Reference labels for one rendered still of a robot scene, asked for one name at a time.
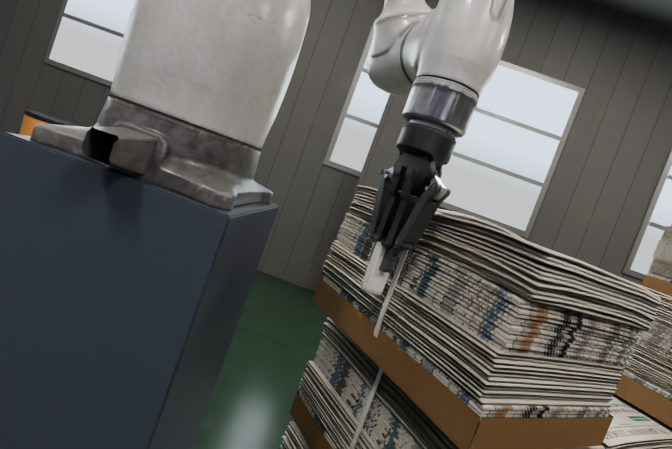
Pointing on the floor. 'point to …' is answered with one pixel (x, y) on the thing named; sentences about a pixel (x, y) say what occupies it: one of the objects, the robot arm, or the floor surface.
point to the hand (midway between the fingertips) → (379, 268)
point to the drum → (40, 121)
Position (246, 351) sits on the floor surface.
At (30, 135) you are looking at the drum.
